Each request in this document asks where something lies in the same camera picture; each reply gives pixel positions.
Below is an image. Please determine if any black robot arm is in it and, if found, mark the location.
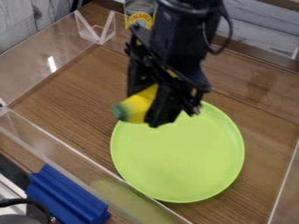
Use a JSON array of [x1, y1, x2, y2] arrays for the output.
[[113, 0, 227, 128]]

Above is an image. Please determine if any clear acrylic barrier wall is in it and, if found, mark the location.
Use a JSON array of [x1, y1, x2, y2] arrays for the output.
[[0, 8, 299, 224]]

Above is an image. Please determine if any blue plastic clamp block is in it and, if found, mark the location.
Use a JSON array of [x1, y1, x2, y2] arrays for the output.
[[25, 164, 111, 224]]

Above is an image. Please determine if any black cable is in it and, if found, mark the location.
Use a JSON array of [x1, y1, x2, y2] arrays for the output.
[[201, 5, 235, 56]]

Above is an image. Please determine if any yellow labelled tin can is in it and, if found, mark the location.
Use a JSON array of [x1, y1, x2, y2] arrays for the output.
[[124, 0, 155, 29]]

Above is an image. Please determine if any green round plate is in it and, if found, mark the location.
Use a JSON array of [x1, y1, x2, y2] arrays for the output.
[[109, 102, 245, 203]]

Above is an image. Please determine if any yellow toy banana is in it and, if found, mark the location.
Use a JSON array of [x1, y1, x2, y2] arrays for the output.
[[112, 84, 157, 123]]

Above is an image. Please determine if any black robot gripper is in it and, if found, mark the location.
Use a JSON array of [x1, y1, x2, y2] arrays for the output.
[[125, 24, 211, 128]]

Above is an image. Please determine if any clear acrylic corner bracket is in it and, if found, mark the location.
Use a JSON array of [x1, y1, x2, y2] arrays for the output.
[[75, 10, 117, 46]]

